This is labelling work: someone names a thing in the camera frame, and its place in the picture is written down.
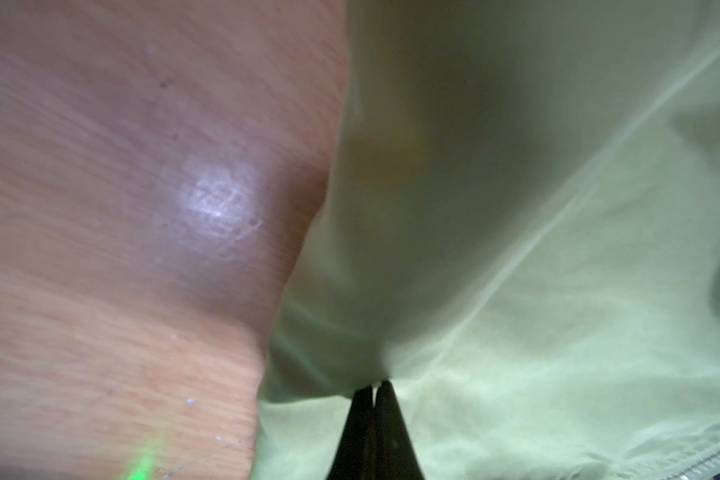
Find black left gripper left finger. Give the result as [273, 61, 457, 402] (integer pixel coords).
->
[327, 386, 375, 480]

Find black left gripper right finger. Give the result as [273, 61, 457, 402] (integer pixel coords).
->
[374, 380, 424, 480]

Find green zip jacket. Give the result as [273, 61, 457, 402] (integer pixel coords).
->
[251, 1, 720, 479]

